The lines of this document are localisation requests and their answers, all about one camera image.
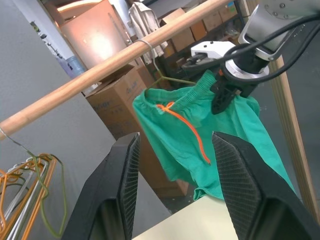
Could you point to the blue water jug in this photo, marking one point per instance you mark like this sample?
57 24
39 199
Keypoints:
75 66

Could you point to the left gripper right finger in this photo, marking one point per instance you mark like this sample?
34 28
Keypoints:
255 190

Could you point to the open brown cardboard box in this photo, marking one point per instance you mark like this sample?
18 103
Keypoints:
112 105

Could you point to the beige hanging garment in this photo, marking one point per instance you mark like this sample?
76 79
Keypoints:
145 20

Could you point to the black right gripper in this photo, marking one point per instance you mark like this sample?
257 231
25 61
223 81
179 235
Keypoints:
246 90

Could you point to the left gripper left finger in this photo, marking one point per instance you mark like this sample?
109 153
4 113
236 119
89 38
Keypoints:
105 190

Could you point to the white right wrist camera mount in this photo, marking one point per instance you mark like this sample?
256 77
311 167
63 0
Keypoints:
212 47

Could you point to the wooden clothes rack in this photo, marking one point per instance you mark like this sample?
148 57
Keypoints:
100 67

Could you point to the large tan cardboard box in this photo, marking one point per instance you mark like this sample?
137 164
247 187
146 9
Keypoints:
95 32

